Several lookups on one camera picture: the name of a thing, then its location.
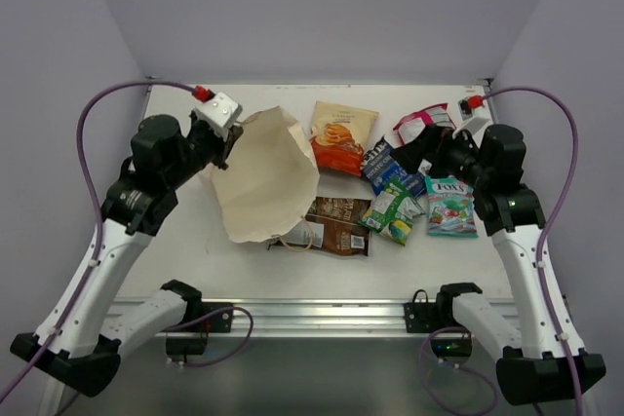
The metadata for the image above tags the orange chips bag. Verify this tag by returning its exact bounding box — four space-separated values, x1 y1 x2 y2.
309 101 379 176

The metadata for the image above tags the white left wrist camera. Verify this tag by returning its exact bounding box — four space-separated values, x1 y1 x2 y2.
193 93 243 141

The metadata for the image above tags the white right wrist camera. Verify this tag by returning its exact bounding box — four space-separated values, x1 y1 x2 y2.
453 95 491 137

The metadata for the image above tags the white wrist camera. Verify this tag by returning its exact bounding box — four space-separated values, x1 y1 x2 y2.
453 95 491 137
193 93 243 141

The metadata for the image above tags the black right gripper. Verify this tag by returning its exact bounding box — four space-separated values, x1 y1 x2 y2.
390 124 491 191

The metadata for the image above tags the brown snack bag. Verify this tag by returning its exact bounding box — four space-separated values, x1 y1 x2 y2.
267 196 371 256

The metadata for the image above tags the cream paper bag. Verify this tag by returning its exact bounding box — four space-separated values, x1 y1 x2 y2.
199 106 320 244

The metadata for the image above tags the aluminium mounting rail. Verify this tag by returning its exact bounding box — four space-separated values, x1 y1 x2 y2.
106 297 571 339

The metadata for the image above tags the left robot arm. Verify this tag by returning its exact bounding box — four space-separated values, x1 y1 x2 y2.
10 112 243 397

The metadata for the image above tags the pink snack bag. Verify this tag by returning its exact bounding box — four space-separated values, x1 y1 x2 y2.
393 103 455 145

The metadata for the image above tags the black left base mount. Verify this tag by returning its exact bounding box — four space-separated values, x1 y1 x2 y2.
164 301 233 362

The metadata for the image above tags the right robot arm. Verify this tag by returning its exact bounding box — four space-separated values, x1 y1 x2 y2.
391 125 605 411

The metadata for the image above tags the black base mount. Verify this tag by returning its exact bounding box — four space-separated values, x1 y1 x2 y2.
403 283 483 363
164 301 233 362

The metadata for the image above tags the green snack bag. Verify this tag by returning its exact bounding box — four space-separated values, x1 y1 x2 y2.
358 177 425 246

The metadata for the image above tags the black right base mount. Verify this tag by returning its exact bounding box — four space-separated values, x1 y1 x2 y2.
403 283 483 363

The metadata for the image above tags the blue potato chips bag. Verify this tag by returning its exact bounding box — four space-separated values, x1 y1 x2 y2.
360 137 426 198

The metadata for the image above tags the teal Fox's candy bag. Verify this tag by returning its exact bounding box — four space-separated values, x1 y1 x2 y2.
425 175 478 238

